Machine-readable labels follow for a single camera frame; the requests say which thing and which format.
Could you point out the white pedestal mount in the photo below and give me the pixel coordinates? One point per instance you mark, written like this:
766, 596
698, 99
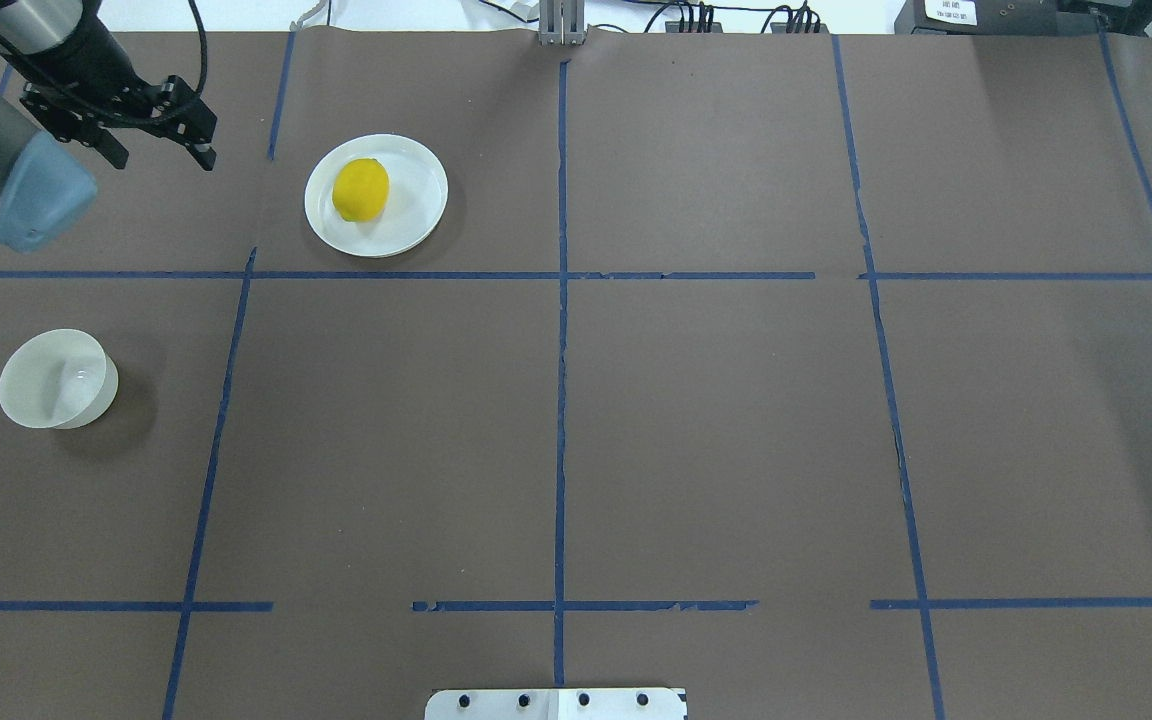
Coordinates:
559, 703

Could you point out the white bowl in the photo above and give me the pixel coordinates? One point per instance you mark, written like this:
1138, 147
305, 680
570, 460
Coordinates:
59, 380

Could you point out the black box device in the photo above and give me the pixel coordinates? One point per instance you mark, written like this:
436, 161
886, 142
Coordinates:
993, 18

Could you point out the aluminium frame post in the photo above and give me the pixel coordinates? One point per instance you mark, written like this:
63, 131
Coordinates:
561, 23

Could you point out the yellow lemon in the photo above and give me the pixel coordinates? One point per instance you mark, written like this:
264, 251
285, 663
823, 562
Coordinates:
361, 190

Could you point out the white round plate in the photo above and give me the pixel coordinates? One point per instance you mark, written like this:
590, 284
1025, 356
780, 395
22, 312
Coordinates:
418, 194

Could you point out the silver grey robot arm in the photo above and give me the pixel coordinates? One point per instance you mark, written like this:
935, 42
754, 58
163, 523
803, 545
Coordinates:
44, 191

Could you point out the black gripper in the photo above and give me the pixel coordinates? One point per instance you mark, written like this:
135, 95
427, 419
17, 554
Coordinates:
102, 55

